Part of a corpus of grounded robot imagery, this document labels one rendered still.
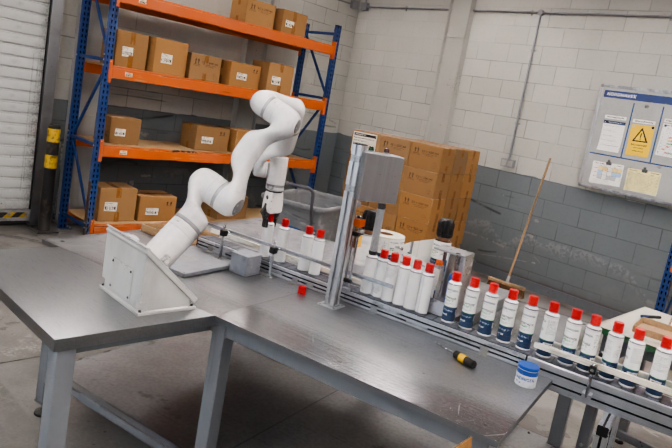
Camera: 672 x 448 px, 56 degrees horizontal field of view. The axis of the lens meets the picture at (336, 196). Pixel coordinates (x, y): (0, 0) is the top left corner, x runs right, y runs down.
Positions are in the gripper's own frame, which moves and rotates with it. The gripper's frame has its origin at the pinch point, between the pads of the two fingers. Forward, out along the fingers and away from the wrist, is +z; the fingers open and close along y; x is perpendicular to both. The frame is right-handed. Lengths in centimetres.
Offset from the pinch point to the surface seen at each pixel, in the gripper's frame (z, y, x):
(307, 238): 0.9, -2.1, -23.8
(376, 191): -29, -12, -59
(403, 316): 18, -5, -77
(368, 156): -42, -17, -55
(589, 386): 18, -9, -149
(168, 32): -100, 245, 357
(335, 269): 6, -16, -49
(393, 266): 1, -3, -68
